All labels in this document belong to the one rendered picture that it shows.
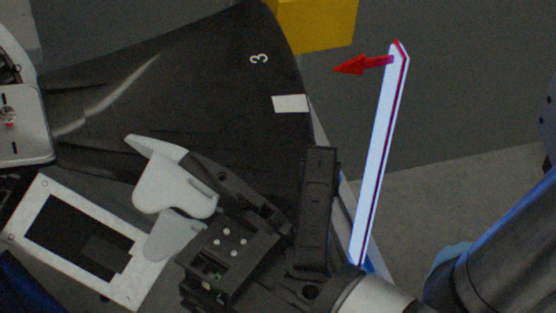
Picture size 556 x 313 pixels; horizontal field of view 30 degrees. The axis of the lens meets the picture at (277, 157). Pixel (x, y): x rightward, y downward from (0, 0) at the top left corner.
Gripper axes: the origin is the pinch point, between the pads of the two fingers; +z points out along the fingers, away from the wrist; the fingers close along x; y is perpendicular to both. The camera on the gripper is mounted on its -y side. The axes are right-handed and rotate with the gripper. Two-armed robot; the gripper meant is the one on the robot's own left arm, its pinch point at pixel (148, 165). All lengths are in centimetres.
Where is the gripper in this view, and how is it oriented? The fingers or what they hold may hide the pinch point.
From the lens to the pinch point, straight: 85.2
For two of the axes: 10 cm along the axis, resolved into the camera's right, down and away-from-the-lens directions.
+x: -0.1, 5.8, 8.1
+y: -5.8, 6.6, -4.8
